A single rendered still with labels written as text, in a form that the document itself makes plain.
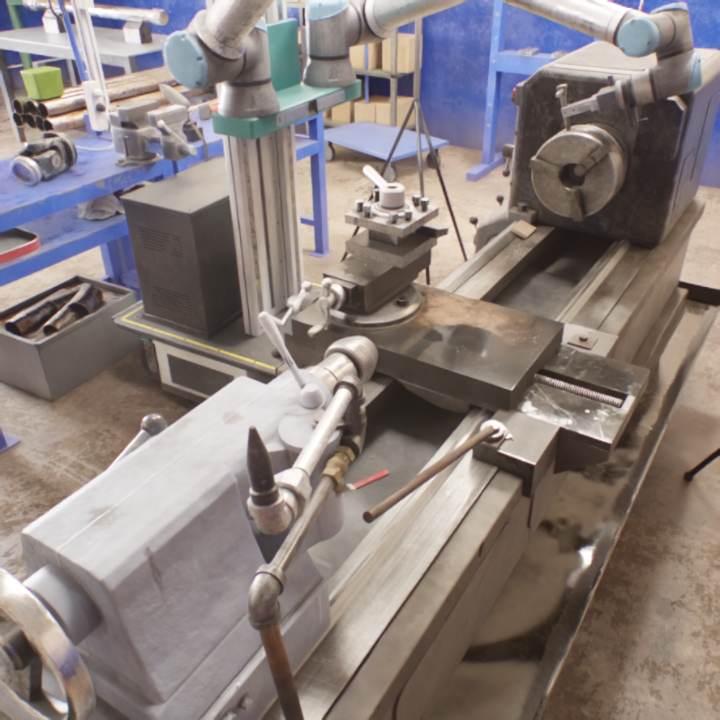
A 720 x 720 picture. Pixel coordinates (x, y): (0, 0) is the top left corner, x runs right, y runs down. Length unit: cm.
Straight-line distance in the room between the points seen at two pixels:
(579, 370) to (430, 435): 36
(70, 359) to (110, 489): 234
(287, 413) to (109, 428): 207
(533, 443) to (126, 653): 83
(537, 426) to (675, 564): 115
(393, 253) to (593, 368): 53
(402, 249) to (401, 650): 94
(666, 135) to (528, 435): 112
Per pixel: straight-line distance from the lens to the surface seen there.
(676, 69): 214
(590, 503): 204
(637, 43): 201
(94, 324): 330
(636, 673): 224
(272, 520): 70
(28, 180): 305
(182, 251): 275
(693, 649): 234
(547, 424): 149
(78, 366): 330
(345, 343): 121
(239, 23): 207
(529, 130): 244
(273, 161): 280
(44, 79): 465
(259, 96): 230
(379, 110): 614
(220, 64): 213
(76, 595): 90
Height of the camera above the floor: 177
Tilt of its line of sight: 31 degrees down
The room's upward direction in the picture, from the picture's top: straight up
